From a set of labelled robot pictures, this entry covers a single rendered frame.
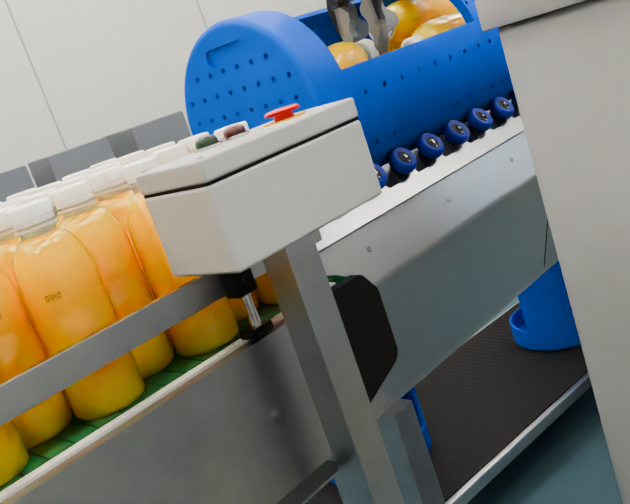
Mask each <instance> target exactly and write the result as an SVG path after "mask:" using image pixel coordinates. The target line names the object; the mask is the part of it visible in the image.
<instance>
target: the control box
mask: <svg viewBox="0 0 630 504"><path fill-rule="evenodd" d="M293 114H294V116H293V117H290V118H287V119H285V120H282V121H278V122H275V121H274V120H273V121H270V122H268V123H265V124H263V125H260V126H258V127H255V128H253V129H250V130H246V131H245V132H243V133H240V134H237V135H234V136H231V137H228V138H223V139H222V140H221V141H219V142H217V143H215V144H213V145H210V146H207V147H204V148H201V149H197V150H196V149H195V150H193V153H190V154H188V155H185V156H183V157H180V158H178V159H175V160H173V161H170V162H168V163H165V164H163V165H160V166H158V167H155V168H153V169H150V170H145V171H143V172H141V173H140V174H138V175H136V180H137V183H138V186H139V188H140V191H141V193H142V195H144V198H145V199H146V200H145V201H146V205H147V207H148V210H149V213H150V215H151V218H152V220H153V223H154V225H155V228H156V230H157V233H158V236H159V238H160V241H161V243H162V246H163V248H164V251H165V253H166V256H167V259H168V261H169V264H170V266H171V269H172V271H173V274H174V275H175V276H177V277H179V276H198V275H217V274H235V273H241V272H243V271H245V270H247V269H249V268H250V267H252V266H254V265H256V264H257V263H259V262H261V261H263V260H265V259H266V258H268V257H270V256H272V255H273V254H275V253H277V252H279V251H281V250H282V249H284V248H286V247H288V246H289V245H291V244H293V243H295V242H297V241H298V240H300V239H302V238H304V237H305V236H307V235H309V234H311V233H313V232H314V231H316V230H318V229H320V228H321V227H323V226H325V225H327V224H329V223H330V222H332V221H334V220H336V219H337V218H339V217H341V216H343V215H345V214H346V213H348V212H350V211H352V210H353V209H355V208H357V207H359V206H361V205H362V204H364V203H366V202H368V201H369V200H371V199H373V198H375V197H377V196H378V195H380V194H381V193H382V190H381V187H380V184H379V181H378V177H377V174H376V171H375V168H374V165H373V161H372V158H371V155H370V152H369V149H368V145H367V142H366V139H365V136H364V133H363V130H362V126H361V123H360V121H359V120H358V119H359V118H358V112H357V109H356V106H355V103H354V100H353V98H347V99H346V98H344V99H341V100H339V101H336V102H332V103H329V104H325V105H321V106H318V107H314V108H311V109H307V110H303V111H300V112H296V113H293ZM273 125H274V126H273ZM268 127H269V128H268ZM254 132H255V133H254ZM253 133H254V134H253ZM244 136H245V137H244ZM242 137H243V138H242ZM239 138H240V139H239ZM241 138H242V139H241ZM238 139H239V140H238ZM235 140H237V141H235ZM232 141H233V142H232ZM228 143H229V144H228Z"/></svg>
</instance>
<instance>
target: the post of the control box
mask: <svg viewBox="0 0 630 504"><path fill-rule="evenodd" d="M263 263H264V266H265V268H266V271H267V274H268V277H269V280H270V282H271V285H272V288H273V291H274V293H275V296H276V299H277V302H278V305H279V307H280V310H281V313H282V316H283V318H284V321H285V324H286V327H287V330H288V332H289V335H290V338H291V341H292V343H293V346H294V349H295V352H296V355H297V357H298V360H299V363H300V366H301V368H302V371H303V374H304V377H305V380H306V382H307V385H308V388H309V391H310V393H311V396H312V399H313V402H314V405H315V407H316V410H317V413H318V416H319V418H320V421H321V424H322V427H323V430H324V432H325V435H326V438H327V441H328V443H329V446H330V449H331V452H332V455H333V457H334V460H335V463H336V466H337V468H338V471H339V474H340V477H341V480H342V482H343V485H344V488H345V491H346V493H347V496H348V499H349V502H350V504H404V501H403V498H402V495H401V492H400V489H399V486H398V483H397V480H396V477H395V474H394V471H393V468H392V465H391V463H390V460H389V457H388V454H387V451H386V448H385V445H384V442H383V439H382V436H381V433H380V430H379V427H378V424H377V421H376V418H375V416H374V413H373V410H372V407H371V404H370V401H369V398H368V395H367V392H366V389H365V386H364V383H363V380H362V377H361V374H360V372H359V369H358V366H357V363H356V360H355V357H354V354H353V351H352V348H351V345H350V342H349V339H348V336H347V333H346V330H345V328H344V325H343V322H342V319H341V316H340V313H339V310H338V307H337V304H336V301H335V298H334V295H333V292H332V289H331V286H330V283H329V281H328V278H327V275H326V272H325V269H324V266H323V263H322V260H321V257H320V254H319V251H318V248H317V245H316V242H315V239H314V237H313V234H312V233H311V234H309V235H307V236H305V237H304V238H302V239H300V240H298V241H297V242H295V243H293V244H291V245H289V246H288V247H286V248H284V249H282V250H281V251H279V252H277V253H275V254H273V255H272V256H270V257H268V258H266V259H265V260H263Z"/></svg>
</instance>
